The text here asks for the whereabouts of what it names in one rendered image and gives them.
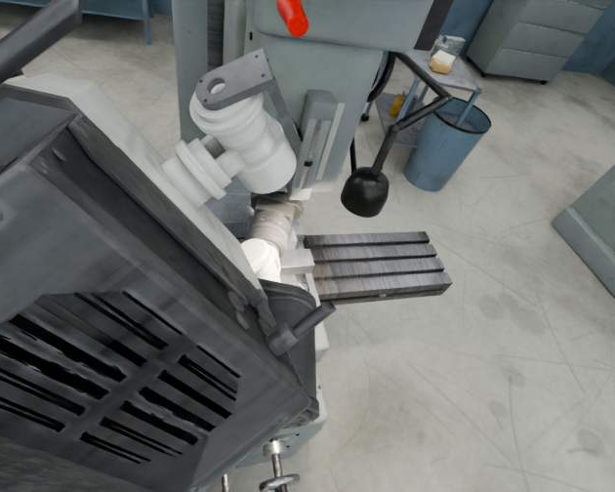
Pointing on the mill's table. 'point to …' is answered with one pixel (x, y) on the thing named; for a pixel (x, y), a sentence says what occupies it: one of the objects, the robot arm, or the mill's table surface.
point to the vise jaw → (297, 262)
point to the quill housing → (291, 75)
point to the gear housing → (349, 21)
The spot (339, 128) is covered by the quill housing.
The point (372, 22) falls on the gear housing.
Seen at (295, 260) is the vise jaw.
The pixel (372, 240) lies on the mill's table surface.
